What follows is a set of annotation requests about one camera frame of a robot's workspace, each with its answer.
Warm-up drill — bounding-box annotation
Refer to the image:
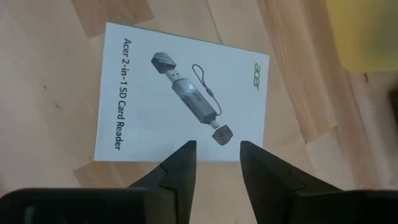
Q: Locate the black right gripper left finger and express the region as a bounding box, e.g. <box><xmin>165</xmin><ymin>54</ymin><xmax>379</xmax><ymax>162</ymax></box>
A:
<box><xmin>127</xmin><ymin>140</ymin><xmax>198</xmax><ymax>224</ymax></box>

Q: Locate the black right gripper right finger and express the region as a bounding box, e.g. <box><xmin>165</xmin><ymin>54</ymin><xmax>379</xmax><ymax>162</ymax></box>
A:
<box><xmin>239</xmin><ymin>140</ymin><xmax>343</xmax><ymax>224</ymax></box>

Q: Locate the white green card reader box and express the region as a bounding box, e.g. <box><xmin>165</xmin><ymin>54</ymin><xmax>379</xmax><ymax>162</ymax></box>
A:
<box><xmin>93</xmin><ymin>21</ymin><xmax>271</xmax><ymax>163</ymax></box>

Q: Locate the yellow translucent plastic bin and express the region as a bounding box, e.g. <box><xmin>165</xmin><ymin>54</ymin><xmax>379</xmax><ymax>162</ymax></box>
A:
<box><xmin>325</xmin><ymin>0</ymin><xmax>398</xmax><ymax>73</ymax></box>

